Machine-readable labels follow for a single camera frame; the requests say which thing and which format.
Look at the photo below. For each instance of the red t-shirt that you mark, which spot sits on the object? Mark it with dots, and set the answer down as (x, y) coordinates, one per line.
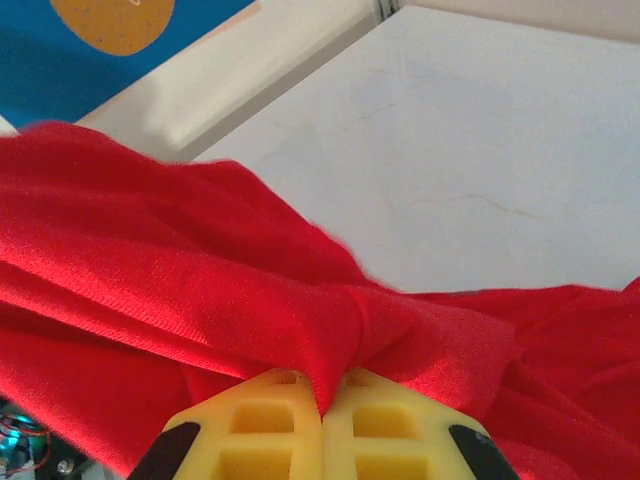
(150, 250)

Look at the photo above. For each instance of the blue panel with orange oval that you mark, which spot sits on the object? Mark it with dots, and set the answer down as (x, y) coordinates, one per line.
(30, 60)

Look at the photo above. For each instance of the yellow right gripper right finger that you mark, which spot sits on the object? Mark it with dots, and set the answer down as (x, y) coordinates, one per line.
(390, 440)

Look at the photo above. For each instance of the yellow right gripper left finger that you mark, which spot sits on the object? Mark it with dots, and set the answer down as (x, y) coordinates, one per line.
(260, 440)

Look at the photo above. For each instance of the aluminium frame post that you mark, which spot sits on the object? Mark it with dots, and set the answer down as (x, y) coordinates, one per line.
(386, 9)

